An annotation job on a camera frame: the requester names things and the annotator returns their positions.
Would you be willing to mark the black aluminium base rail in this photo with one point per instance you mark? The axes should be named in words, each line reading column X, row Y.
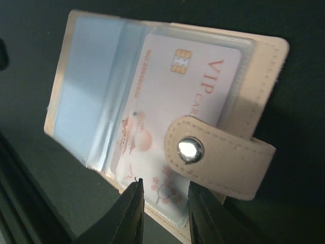
column 26, row 216

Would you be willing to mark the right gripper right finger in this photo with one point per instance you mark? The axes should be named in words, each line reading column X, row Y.
column 210, row 222

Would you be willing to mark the beige leather card holder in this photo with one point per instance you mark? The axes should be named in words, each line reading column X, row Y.
column 94, row 75

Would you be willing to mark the white VIP card page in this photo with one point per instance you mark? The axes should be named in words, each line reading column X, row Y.
column 174, row 77

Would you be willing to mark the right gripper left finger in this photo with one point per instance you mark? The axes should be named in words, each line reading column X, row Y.
column 123, row 223

